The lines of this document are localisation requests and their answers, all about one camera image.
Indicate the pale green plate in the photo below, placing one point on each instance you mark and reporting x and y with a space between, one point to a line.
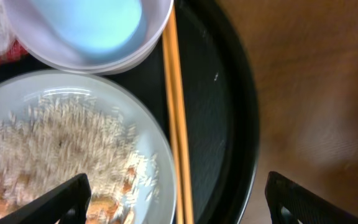
157 203

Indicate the light blue cup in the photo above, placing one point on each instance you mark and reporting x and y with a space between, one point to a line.
96 28

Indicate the left wooden chopstick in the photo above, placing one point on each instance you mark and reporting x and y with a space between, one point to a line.
172 124

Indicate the right wooden chopstick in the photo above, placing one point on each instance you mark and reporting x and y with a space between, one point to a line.
180 118

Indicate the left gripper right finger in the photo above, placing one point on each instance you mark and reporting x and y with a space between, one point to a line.
289 202

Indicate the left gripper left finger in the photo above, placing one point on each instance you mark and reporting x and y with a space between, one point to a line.
67 203

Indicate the wooden chopstick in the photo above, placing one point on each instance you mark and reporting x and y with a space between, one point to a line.
180 118
172 124

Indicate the rice and food leftovers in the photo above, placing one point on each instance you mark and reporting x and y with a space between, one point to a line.
63 137

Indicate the white bowl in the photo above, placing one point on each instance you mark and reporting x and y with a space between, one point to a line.
41 42

